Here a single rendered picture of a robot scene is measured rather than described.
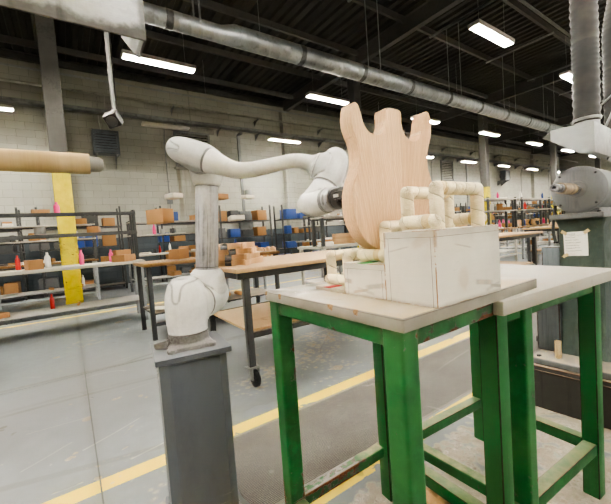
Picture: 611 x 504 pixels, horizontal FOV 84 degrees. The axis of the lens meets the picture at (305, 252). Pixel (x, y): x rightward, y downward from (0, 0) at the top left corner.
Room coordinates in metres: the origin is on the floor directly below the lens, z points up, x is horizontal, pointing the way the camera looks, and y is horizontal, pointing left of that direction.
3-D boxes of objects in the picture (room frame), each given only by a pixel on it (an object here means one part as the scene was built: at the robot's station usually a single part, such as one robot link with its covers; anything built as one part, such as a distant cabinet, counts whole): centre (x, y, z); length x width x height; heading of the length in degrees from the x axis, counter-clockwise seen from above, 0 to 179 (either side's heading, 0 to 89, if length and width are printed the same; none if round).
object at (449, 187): (0.83, -0.38, 1.20); 0.20 x 0.03 x 0.03; 124
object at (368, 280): (0.99, -0.26, 0.98); 0.27 x 0.16 x 0.09; 125
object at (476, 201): (0.87, -0.45, 1.15); 0.03 x 0.03 x 0.09
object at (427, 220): (0.81, -0.27, 1.12); 0.11 x 0.03 x 0.03; 35
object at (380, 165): (1.00, -0.26, 1.25); 0.35 x 0.04 x 0.40; 124
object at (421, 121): (1.07, -0.37, 1.41); 0.07 x 0.04 x 0.10; 124
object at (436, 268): (0.87, -0.35, 1.02); 0.27 x 0.15 x 0.17; 125
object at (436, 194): (0.78, -0.31, 1.15); 0.03 x 0.03 x 0.09
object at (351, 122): (0.92, -0.16, 1.40); 0.07 x 0.04 x 0.09; 124
